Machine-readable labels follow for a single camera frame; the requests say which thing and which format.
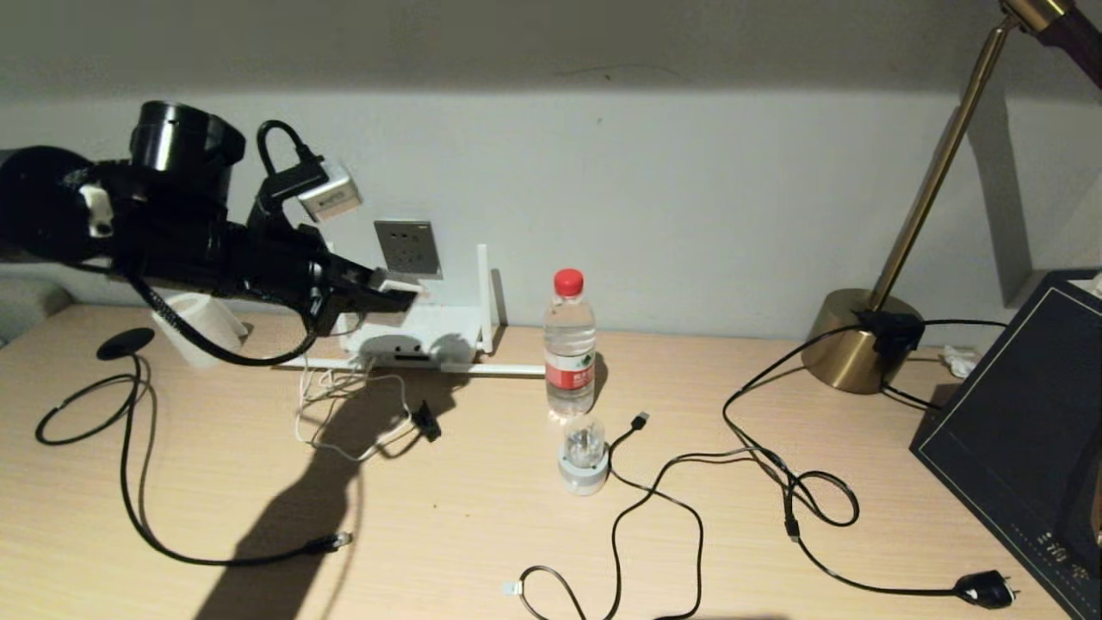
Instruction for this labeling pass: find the white power adapter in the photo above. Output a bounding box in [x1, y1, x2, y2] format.
[376, 274, 429, 300]

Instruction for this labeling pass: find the white adapter cable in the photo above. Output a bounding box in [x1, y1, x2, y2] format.
[295, 357, 414, 463]

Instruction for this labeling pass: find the white wifi router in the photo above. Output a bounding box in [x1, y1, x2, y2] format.
[275, 244, 547, 377]

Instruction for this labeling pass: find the white power adapter plug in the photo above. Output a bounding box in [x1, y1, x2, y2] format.
[297, 164, 363, 223]

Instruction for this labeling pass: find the white toilet paper roll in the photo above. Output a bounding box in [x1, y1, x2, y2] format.
[152, 293, 251, 369]

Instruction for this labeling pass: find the small black clip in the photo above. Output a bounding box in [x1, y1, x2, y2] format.
[410, 400, 443, 443]

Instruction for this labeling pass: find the black round desk grommet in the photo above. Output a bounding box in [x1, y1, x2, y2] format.
[96, 327, 156, 361]

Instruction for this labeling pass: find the clear water bottle red cap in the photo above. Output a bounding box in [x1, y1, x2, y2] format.
[543, 269, 598, 420]

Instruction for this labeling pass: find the small white dome humidifier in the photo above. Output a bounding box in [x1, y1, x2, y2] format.
[559, 414, 612, 495]

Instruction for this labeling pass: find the brass desk lamp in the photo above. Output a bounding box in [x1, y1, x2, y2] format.
[802, 0, 1102, 396]

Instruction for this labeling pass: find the grey wall socket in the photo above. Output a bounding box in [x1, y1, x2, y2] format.
[373, 220, 443, 278]

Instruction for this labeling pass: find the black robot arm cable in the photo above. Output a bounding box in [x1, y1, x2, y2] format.
[121, 121, 325, 368]

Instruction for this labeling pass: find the black ethernet cable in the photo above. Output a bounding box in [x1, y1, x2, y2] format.
[34, 351, 354, 567]

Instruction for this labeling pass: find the black usb cable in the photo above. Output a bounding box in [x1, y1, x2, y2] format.
[505, 412, 798, 620]

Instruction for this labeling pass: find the black inline switch box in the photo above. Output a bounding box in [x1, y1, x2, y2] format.
[852, 312, 926, 363]

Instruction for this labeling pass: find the thin black cable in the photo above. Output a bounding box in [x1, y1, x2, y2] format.
[878, 320, 1006, 412]

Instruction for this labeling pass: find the black lamp power cord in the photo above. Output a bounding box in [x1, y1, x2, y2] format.
[721, 323, 1021, 611]

